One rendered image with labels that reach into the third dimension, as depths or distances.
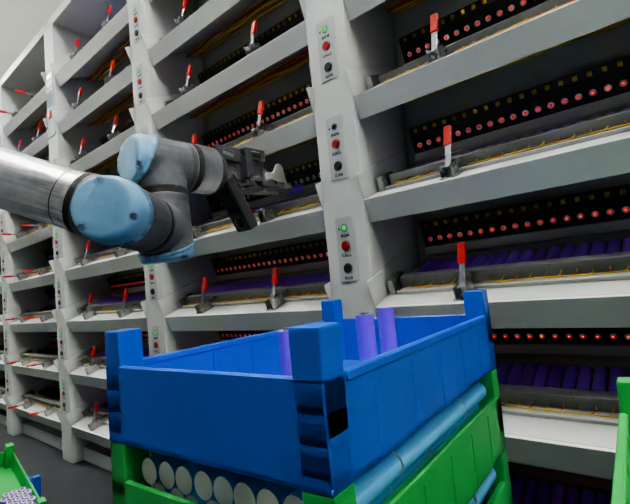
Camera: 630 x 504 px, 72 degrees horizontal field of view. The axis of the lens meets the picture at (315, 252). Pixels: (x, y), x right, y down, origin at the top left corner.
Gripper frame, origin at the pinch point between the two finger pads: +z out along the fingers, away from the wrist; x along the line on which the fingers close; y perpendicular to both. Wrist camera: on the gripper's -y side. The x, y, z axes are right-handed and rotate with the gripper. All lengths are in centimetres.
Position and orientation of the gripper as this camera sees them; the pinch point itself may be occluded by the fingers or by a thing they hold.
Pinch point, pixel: (284, 191)
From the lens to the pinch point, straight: 100.7
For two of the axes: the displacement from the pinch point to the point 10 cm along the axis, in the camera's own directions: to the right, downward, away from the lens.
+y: -1.0, -9.9, 0.7
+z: 6.5, -0.1, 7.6
